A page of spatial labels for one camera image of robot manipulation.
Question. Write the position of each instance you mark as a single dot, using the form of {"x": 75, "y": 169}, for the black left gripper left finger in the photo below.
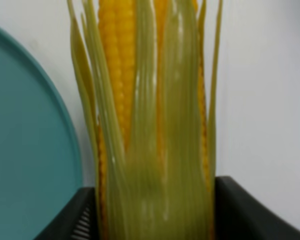
{"x": 76, "y": 221}

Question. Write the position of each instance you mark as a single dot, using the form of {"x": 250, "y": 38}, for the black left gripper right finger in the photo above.
{"x": 240, "y": 216}

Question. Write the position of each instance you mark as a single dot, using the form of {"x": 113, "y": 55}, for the yellow green corn cob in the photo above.
{"x": 140, "y": 70}

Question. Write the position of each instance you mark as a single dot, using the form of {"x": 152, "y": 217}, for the teal round plate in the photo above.
{"x": 40, "y": 167}

